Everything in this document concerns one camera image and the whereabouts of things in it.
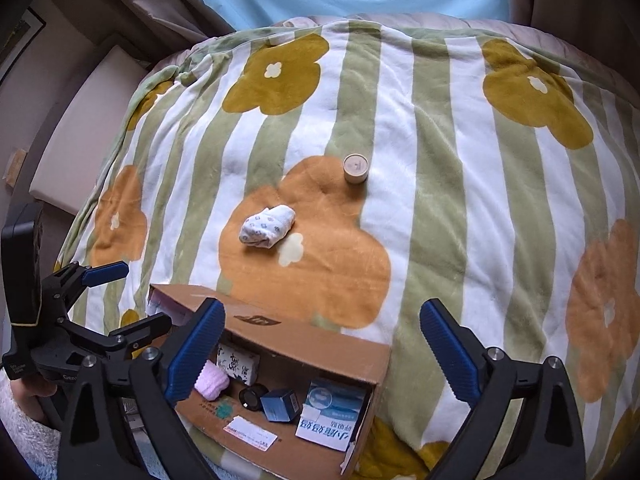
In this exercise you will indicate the striped flower-print blanket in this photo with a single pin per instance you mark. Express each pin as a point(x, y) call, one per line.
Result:
point(425, 185)

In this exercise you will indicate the white patterned box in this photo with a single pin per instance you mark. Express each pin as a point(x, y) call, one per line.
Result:
point(240, 362)

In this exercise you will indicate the white patterned sock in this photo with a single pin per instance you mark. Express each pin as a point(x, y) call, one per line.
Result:
point(267, 227)

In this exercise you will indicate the pink fuzzy sock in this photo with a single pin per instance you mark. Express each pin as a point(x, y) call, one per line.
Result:
point(212, 382)

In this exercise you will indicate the cardboard box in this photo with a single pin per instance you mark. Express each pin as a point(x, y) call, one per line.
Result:
point(300, 340)

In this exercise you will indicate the white cushion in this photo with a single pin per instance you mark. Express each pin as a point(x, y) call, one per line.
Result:
point(85, 130)

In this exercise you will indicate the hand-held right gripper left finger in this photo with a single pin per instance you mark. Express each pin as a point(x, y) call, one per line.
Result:
point(197, 350)

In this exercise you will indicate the blue and white box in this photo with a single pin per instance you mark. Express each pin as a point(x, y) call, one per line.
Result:
point(330, 410)

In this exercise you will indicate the person's left forearm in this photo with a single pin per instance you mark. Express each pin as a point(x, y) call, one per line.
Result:
point(25, 440)

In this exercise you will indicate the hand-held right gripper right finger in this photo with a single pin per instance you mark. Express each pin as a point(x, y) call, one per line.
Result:
point(450, 350)

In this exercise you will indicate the beige cylinder container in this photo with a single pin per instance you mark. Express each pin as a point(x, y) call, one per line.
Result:
point(355, 170)

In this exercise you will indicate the framed picture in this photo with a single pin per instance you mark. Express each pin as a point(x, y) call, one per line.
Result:
point(17, 40)

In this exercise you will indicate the small black cylinder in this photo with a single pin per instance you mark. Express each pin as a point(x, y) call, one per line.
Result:
point(253, 397)

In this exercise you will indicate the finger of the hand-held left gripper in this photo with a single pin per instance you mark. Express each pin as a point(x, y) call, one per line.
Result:
point(107, 273)
point(150, 325)

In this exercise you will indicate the person's left hand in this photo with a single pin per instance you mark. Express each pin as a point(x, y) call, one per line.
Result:
point(32, 392)

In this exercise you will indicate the dark blue box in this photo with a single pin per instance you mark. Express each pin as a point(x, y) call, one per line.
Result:
point(280, 405)

